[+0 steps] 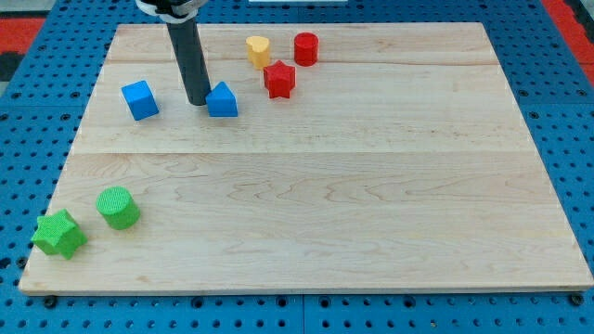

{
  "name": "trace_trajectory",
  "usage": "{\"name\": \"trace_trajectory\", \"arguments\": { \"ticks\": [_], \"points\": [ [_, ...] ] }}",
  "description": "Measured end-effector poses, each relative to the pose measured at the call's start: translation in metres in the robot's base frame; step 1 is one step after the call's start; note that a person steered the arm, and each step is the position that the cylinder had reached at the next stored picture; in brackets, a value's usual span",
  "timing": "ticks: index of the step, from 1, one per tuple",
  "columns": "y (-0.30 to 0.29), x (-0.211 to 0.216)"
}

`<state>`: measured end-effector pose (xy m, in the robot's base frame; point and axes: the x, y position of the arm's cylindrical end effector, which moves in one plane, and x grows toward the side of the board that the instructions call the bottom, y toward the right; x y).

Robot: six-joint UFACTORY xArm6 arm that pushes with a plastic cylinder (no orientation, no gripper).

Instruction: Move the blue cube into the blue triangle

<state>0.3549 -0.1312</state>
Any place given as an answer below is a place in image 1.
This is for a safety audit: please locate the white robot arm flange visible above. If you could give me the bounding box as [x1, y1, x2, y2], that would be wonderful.
[136, 0, 208, 24]

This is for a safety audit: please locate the blue triangle block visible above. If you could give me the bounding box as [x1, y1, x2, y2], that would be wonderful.
[206, 82, 239, 117]

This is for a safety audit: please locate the blue cube block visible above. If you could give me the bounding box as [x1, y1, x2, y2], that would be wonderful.
[121, 81, 159, 121]

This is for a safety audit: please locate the light wooden board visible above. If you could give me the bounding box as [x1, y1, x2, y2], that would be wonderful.
[19, 22, 593, 296]

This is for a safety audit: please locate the red star block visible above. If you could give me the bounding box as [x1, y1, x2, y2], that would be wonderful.
[263, 60, 296, 98]

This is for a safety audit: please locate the red cylinder block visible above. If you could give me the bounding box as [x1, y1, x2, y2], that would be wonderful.
[293, 32, 319, 67]

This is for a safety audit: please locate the yellow heart block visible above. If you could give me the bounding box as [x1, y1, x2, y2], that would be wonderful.
[246, 35, 270, 70]

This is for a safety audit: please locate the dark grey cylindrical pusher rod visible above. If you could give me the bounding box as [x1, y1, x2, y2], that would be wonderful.
[167, 20, 211, 106]

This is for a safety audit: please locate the green cylinder block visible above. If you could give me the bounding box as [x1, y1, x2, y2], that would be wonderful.
[96, 186, 140, 230]

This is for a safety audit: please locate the green star block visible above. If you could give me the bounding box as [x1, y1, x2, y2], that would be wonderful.
[31, 209, 88, 260]

